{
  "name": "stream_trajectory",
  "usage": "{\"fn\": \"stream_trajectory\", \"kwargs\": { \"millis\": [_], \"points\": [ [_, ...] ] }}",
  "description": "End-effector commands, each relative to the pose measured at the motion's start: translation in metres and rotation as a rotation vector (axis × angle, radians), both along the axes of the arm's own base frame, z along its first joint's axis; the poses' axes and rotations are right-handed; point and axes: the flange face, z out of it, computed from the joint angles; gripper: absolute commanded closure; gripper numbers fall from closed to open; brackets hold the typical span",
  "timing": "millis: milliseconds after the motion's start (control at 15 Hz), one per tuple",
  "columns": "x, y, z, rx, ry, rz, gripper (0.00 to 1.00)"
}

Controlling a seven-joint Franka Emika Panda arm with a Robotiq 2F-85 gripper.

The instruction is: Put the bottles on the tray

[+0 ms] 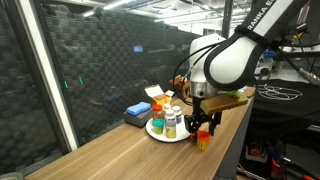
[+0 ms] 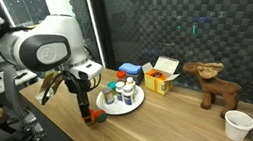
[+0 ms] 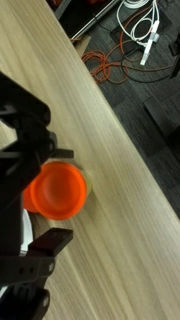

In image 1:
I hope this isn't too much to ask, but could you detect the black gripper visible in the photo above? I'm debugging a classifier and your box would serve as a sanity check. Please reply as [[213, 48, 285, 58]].
[[183, 96, 223, 136]]

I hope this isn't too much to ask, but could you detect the orange lid container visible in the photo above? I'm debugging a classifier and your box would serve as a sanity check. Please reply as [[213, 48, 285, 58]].
[[196, 130, 212, 151]]

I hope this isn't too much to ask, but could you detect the white bottle dark label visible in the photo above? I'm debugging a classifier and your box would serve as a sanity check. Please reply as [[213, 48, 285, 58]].
[[171, 105, 184, 125]]

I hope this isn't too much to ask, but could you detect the yellow label jar silver lid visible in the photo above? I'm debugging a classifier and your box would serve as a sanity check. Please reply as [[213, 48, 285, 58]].
[[165, 119, 178, 139]]

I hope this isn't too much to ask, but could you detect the small green cap bottle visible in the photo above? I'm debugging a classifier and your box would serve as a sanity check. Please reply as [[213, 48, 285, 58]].
[[164, 109, 176, 122]]

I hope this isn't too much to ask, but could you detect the green bottle teal lid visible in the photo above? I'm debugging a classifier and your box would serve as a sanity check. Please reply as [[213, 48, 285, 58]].
[[152, 118, 166, 136]]

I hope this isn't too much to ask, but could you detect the white paper plate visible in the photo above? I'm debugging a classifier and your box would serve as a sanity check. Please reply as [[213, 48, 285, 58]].
[[145, 115, 193, 143]]

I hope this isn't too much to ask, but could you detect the brown plush moose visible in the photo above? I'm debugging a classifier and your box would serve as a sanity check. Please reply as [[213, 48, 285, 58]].
[[168, 74, 193, 99]]

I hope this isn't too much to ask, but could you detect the open yellow cardboard box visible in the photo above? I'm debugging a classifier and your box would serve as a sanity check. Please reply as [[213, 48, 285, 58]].
[[144, 84, 175, 108]]

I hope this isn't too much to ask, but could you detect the grey foam block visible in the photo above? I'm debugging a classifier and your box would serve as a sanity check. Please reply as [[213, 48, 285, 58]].
[[122, 108, 155, 128]]

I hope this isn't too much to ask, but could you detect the blue sponge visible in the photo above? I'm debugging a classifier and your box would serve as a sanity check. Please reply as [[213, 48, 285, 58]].
[[125, 101, 152, 117]]

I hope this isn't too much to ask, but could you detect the black cloth covered table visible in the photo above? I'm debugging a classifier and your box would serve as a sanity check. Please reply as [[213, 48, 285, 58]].
[[248, 78, 320, 124]]

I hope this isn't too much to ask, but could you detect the tan wrist camera mount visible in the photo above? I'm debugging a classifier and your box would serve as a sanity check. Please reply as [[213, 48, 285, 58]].
[[199, 91, 249, 115]]

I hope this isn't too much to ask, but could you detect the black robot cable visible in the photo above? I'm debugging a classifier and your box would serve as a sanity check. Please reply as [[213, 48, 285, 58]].
[[172, 41, 221, 108]]

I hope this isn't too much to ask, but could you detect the long looped white cable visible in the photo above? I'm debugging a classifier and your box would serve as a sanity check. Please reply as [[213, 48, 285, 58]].
[[258, 83, 304, 102]]

